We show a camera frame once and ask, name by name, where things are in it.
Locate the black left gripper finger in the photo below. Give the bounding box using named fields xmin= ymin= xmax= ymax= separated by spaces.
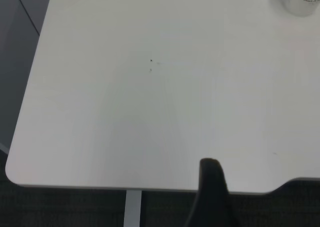
xmin=184 ymin=157 xmax=239 ymax=227

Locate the white paper coffee cup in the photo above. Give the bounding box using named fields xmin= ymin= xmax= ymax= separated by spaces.
xmin=270 ymin=0 xmax=320 ymax=18

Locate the white metal table leg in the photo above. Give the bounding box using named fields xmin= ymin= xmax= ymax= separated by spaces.
xmin=123 ymin=189 xmax=143 ymax=227

